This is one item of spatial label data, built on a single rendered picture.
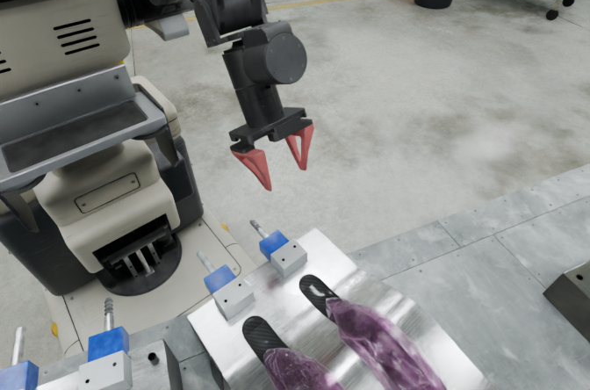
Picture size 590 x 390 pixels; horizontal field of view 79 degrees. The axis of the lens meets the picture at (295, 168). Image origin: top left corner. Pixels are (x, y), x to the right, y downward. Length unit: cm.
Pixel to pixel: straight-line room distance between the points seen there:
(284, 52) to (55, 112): 40
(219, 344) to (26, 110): 45
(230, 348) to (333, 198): 137
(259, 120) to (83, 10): 31
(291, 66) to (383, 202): 151
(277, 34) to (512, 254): 60
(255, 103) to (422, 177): 165
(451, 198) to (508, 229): 118
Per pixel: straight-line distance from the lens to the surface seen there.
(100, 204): 84
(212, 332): 58
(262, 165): 50
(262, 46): 43
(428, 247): 75
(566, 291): 75
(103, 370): 54
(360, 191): 191
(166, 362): 55
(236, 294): 57
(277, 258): 60
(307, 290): 60
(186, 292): 129
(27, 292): 190
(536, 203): 93
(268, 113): 49
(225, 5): 48
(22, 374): 60
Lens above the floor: 139
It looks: 44 degrees down
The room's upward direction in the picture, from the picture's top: straight up
